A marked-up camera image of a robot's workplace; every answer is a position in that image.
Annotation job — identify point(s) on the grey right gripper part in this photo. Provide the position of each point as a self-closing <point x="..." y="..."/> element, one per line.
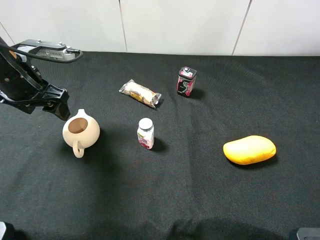
<point x="308" y="233"/>

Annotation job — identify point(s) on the black tablecloth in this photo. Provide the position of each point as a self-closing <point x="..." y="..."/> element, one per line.
<point x="184" y="187"/>

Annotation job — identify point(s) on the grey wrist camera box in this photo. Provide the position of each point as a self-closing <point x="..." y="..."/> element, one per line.
<point x="47" y="49"/>

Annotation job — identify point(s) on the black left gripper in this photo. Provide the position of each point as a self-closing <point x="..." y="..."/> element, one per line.
<point x="18" y="92"/>

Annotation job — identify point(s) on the small white pink bottle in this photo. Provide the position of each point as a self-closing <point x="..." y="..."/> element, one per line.
<point x="145" y="133"/>

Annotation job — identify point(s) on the cream ceramic teapot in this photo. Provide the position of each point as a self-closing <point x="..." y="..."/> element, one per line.
<point x="80" y="132"/>

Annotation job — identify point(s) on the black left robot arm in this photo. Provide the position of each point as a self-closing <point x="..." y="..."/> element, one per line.
<point x="11" y="58"/>

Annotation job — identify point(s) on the clear wrapped snack bar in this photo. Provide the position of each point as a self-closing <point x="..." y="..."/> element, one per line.
<point x="140" y="93"/>

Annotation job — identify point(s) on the black red gum tin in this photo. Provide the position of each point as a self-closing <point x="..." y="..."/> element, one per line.
<point x="186" y="81"/>

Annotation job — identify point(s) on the yellow mango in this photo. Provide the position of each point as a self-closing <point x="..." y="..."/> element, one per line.
<point x="249" y="150"/>

